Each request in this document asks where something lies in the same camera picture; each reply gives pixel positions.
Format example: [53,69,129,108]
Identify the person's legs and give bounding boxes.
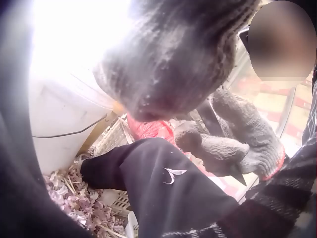
[0,25,241,238]

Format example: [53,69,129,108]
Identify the pile of garlic peels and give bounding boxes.
[43,162,130,238]

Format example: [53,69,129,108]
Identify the person's left hand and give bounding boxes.
[93,0,261,122]

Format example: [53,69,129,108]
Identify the single white garlic peel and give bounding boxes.
[162,167,188,185]

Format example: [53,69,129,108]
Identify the white plastic bucket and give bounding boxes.
[29,66,120,175]

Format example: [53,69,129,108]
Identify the person's body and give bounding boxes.
[301,62,317,149]

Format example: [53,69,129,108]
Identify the person's right fingers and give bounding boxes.
[175,121,250,177]

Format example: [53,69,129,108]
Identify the white plastic crate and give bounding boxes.
[90,117,135,158]
[100,189,139,238]

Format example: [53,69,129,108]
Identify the person's right hand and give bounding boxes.
[175,88,286,181]

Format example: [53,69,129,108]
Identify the dark knife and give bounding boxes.
[232,162,248,186]

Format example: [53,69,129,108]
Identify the red mesh bag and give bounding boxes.
[127,114,179,145]

